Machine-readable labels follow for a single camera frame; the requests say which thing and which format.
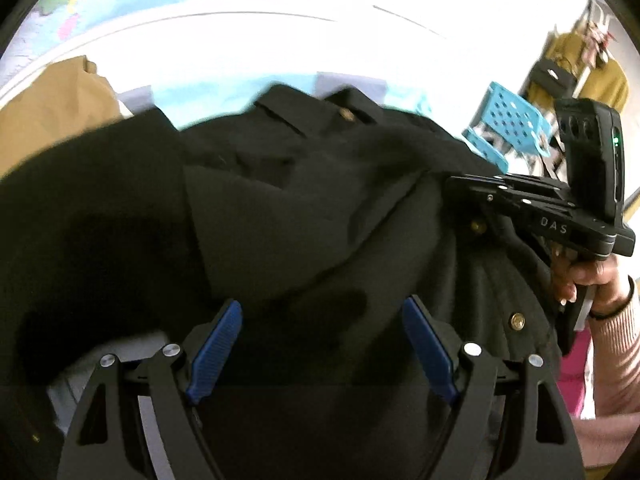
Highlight black coat with gold buttons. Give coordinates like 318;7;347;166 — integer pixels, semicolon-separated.
1;86;560;479

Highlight pink knit sleeve forearm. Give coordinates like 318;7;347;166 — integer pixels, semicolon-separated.
573;289;639;469

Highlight yellow hanging clothes on rack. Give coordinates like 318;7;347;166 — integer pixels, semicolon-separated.
525;32;629;113

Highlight person's right hand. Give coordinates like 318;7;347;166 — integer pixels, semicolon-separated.
550;243;632;316

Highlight black hanging bag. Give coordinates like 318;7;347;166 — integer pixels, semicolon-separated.
529;58;577;99

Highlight teal grey bed sheet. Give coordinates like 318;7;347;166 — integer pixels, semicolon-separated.
117;72;434;131

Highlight mustard yellow garment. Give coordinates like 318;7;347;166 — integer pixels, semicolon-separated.
1;56;132;176

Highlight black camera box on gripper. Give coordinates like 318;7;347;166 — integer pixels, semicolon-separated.
554;98;625;226

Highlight colourful wall map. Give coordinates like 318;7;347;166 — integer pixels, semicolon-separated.
1;0;220;90

